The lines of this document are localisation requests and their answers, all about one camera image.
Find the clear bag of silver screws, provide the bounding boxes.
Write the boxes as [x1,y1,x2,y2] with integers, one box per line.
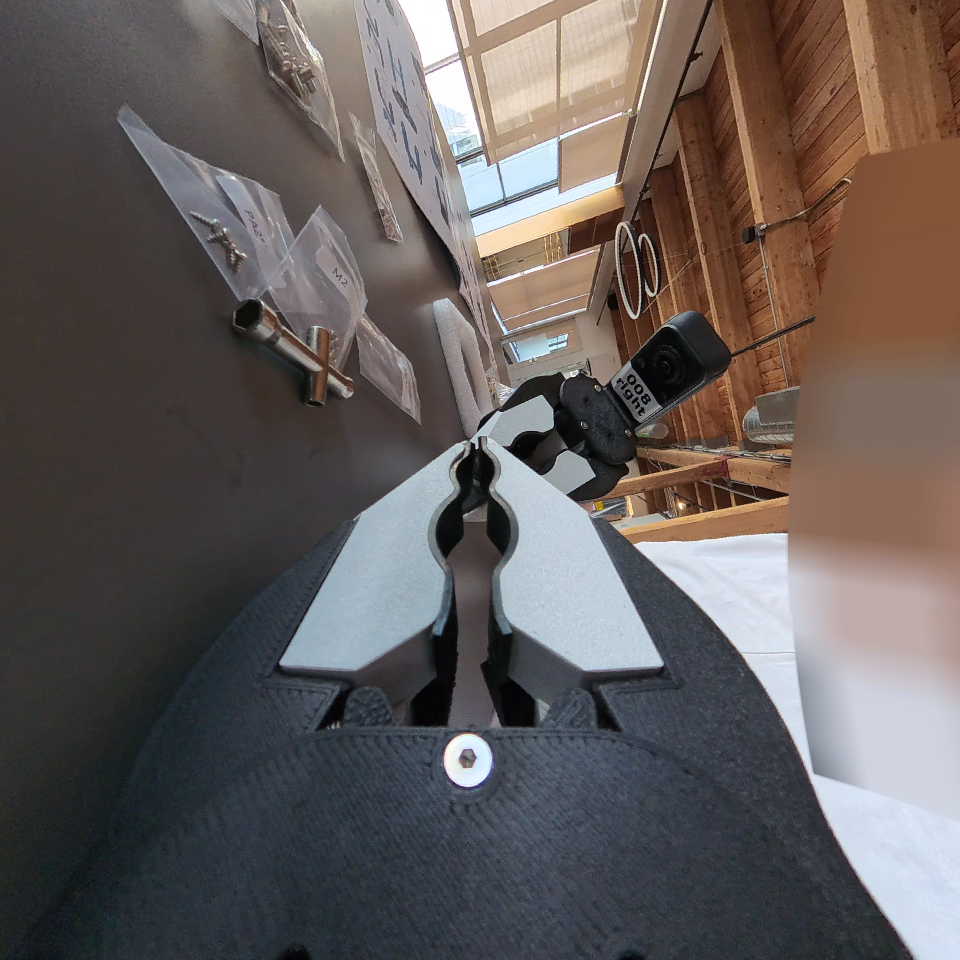
[255,0,346,162]

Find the clear bag of small nuts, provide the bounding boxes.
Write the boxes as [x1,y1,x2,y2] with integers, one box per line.
[266,206,369,339]

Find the narrow clear plastic bag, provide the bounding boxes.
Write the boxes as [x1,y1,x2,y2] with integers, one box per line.
[348,112,406,243]

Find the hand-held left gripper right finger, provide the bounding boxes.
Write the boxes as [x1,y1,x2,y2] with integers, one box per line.
[478,439,667,727]

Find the white foam block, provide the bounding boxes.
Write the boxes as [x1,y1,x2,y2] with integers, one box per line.
[432,297,500,432]

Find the printed instruction sheet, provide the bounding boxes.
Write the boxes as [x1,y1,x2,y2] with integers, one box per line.
[352,0,496,361]

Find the silver cross wrench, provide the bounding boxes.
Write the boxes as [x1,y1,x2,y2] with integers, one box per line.
[230,297,355,406]

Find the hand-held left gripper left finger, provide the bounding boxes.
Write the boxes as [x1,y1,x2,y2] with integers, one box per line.
[277,441,483,725]

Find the tall window with blinds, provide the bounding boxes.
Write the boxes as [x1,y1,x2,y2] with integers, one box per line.
[397,0,665,369]

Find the clear bag of pointed screws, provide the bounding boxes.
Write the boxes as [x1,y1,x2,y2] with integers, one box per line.
[116,105,294,297]

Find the flat clear labelled bag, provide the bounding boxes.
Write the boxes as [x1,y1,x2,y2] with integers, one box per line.
[354,315,421,425]

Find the wooden railing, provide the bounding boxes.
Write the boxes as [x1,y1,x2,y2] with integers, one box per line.
[600,442,795,543]

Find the metal conduit pipe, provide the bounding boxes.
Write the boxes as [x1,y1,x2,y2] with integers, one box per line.
[741,178,856,245]

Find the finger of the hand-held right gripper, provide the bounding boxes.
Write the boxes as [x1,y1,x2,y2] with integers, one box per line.
[523,437,603,496]
[476,396,564,456]

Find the metal air duct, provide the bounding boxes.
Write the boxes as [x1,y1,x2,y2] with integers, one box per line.
[741,388,802,445]

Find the dark metal tie rod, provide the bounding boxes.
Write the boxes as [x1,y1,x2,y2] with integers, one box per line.
[731,315,817,360]

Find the dark grey desk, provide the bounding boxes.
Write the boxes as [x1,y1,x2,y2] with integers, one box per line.
[0,0,504,960]

